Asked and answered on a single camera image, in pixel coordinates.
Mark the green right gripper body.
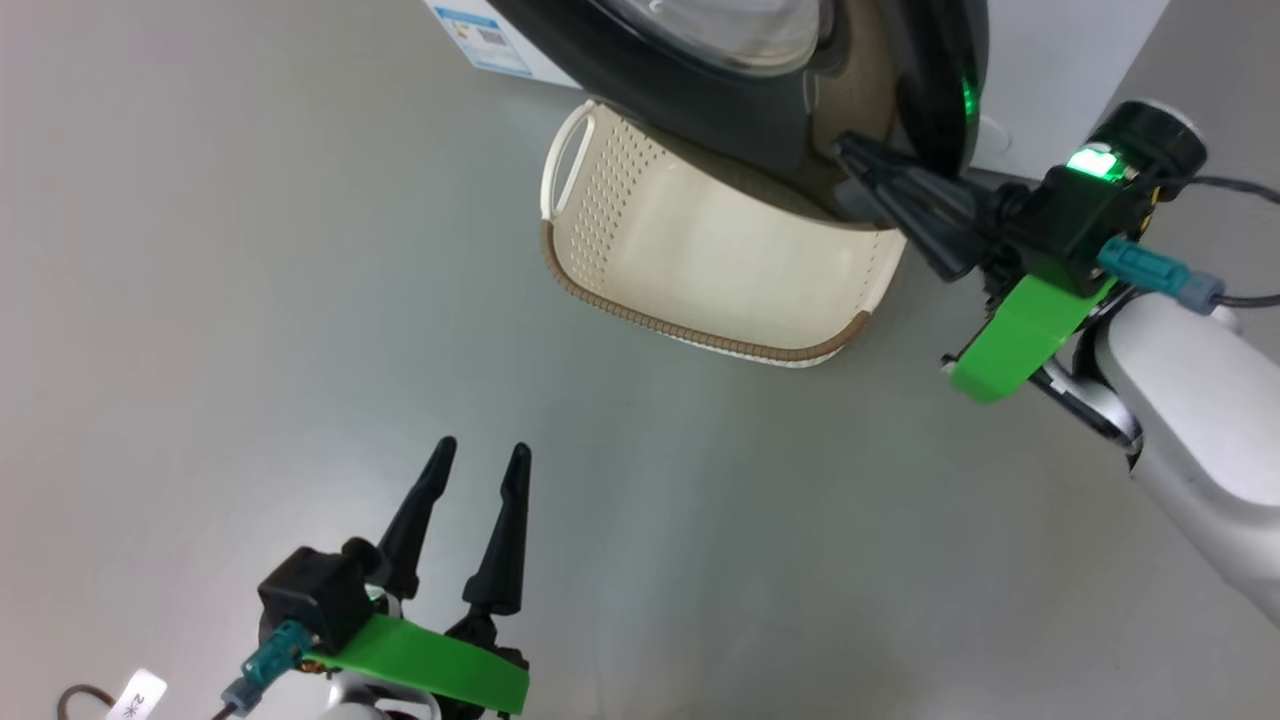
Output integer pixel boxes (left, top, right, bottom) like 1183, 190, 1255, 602
945, 185, 1141, 451

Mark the white front-load washing machine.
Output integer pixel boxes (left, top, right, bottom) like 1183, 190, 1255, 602
425, 0, 1171, 183

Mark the teal left cable connector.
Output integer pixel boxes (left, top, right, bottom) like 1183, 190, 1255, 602
220, 620, 317, 717

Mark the white cable tag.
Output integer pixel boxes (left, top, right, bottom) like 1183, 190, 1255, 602
105, 668, 169, 720

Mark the blue energy label sticker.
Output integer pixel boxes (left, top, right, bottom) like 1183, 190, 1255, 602
432, 5, 534, 78

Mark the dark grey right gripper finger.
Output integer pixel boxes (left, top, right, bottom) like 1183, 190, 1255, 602
832, 130, 1001, 227
836, 175, 993, 283

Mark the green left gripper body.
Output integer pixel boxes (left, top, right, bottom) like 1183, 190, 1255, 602
305, 610, 531, 717

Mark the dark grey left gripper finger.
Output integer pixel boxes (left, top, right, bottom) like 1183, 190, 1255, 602
462, 443, 533, 617
375, 436, 458, 601

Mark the dark round washing machine door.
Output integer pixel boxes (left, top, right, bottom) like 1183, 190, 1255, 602
485, 0, 991, 233

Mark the thin black right camera cable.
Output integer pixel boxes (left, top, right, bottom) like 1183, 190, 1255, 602
1185, 175, 1280, 207

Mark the cream perforated laundry basket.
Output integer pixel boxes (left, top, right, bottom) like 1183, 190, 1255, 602
540, 100, 909, 369

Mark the brown looped cable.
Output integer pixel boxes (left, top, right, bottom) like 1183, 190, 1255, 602
55, 683, 116, 720

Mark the teal right cable connector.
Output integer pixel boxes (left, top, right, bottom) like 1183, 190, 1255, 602
1097, 237, 1226, 314

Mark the teal cable connector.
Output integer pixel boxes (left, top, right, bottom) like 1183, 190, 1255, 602
1097, 237, 1226, 314
220, 620, 317, 717

